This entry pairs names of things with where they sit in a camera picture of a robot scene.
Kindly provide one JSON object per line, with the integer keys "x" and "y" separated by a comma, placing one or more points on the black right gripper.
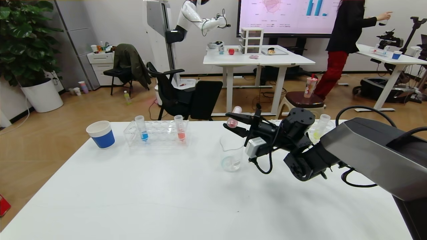
{"x": 255, "y": 124}

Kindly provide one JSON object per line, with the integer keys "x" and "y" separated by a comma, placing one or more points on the red pigment test tube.
{"x": 231, "y": 123}
{"x": 180, "y": 135}

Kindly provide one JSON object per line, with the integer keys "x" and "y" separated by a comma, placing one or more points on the blue pigment test tube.
{"x": 143, "y": 135}

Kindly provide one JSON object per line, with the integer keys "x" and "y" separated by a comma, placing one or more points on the black distant robot arm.
{"x": 388, "y": 41}

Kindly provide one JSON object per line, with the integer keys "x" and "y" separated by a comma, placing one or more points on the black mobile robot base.
{"x": 377, "y": 88}

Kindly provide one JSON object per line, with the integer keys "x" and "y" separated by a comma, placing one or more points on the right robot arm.
{"x": 367, "y": 150}

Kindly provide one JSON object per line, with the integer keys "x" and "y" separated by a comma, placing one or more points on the clear glass beaker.
{"x": 231, "y": 160}

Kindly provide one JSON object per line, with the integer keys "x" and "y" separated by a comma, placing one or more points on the yellow pigment test tube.
{"x": 320, "y": 128}

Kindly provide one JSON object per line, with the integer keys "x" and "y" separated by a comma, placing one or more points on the clear acrylic tube rack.
{"x": 160, "y": 133}
{"x": 328, "y": 128}

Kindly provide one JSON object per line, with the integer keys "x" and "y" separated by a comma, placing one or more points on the black office chair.
{"x": 203, "y": 100}

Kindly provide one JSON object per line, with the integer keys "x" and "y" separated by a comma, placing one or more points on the white standing desk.
{"x": 287, "y": 60}
{"x": 230, "y": 60}

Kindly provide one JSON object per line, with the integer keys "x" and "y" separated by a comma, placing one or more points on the brown top stool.
{"x": 305, "y": 100}

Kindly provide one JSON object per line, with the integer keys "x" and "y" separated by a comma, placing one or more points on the small glass cup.
{"x": 221, "y": 50}

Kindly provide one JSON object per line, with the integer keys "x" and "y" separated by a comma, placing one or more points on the drink cup with straw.
{"x": 310, "y": 87}

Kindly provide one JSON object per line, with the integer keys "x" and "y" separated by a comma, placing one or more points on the grey tray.
{"x": 280, "y": 52}

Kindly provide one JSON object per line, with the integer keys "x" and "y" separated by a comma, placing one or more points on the grey bowl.
{"x": 212, "y": 45}

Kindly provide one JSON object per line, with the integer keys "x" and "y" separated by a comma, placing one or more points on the white drawer organizer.
{"x": 252, "y": 40}

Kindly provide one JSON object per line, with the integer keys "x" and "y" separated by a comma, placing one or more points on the green drink bottle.
{"x": 127, "y": 98}

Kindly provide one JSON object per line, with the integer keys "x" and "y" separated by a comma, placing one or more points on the white humanoid robot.
{"x": 156, "y": 20}
{"x": 190, "y": 15}

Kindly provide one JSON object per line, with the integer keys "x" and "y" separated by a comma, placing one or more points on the olive green jacket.
{"x": 131, "y": 63}

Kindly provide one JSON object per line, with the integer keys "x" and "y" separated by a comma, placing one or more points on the black side chair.
{"x": 113, "y": 72}

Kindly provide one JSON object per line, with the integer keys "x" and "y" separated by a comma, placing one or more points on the blue white paper cup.
{"x": 101, "y": 136}

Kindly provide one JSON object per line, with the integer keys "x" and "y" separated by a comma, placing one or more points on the person in red trousers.
{"x": 347, "y": 26}

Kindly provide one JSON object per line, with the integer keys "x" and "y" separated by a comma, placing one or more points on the white drawer cabinet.
{"x": 100, "y": 66}

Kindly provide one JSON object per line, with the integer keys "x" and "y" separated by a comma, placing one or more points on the pink paper cup stack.
{"x": 83, "y": 87}

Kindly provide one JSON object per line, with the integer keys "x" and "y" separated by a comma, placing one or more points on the small white paper cup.
{"x": 77, "y": 91}

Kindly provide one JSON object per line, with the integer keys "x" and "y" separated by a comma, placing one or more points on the small blue paper cup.
{"x": 396, "y": 55}

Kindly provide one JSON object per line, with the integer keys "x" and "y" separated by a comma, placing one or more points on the long white desk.
{"x": 400, "y": 60}

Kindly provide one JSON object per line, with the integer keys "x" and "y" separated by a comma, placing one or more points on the grey tall cabinet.
{"x": 80, "y": 40}

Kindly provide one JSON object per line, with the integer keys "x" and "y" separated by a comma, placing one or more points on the black tripod stand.
{"x": 415, "y": 30}

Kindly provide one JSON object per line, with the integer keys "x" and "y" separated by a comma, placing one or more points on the white plant pot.
{"x": 41, "y": 98}

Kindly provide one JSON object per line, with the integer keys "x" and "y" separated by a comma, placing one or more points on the green potted plant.
{"x": 23, "y": 40}

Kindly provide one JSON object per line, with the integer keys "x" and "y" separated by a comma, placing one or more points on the red cardboard box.
{"x": 4, "y": 205}

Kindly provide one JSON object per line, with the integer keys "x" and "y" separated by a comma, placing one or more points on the large wall screen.
{"x": 283, "y": 16}

